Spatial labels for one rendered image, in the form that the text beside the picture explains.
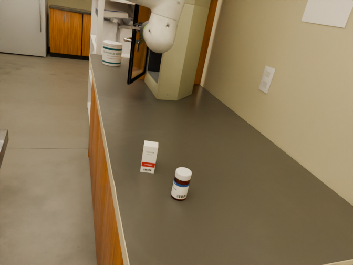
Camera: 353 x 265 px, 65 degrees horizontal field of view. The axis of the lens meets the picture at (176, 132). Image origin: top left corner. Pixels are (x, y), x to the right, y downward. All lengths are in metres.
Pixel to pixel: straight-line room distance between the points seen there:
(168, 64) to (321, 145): 0.78
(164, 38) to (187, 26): 0.42
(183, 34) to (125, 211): 0.96
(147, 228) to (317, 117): 0.75
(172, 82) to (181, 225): 0.92
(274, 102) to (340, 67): 0.33
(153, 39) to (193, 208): 0.59
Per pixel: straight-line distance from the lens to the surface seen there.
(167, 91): 1.46
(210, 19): 1.87
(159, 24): 1.01
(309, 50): 1.21
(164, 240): 0.64
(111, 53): 2.03
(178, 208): 0.72
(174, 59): 1.42
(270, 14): 1.45
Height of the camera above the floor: 1.39
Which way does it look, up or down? 24 degrees down
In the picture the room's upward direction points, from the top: 11 degrees clockwise
